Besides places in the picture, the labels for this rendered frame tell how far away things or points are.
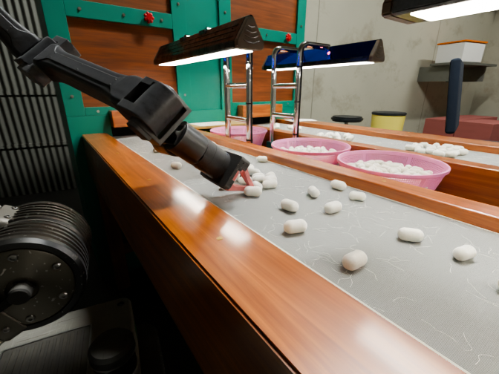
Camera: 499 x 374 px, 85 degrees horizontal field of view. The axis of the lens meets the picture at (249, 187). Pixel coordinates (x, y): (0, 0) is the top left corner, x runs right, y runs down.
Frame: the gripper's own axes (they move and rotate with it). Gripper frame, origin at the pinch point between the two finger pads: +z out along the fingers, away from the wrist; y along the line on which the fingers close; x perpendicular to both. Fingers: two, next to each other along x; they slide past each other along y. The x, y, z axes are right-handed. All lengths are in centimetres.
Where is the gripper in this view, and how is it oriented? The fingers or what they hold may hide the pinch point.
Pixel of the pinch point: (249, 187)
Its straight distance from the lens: 58.1
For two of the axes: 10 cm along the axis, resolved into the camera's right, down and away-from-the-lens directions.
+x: -5.1, 8.5, -0.9
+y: -5.8, -2.7, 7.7
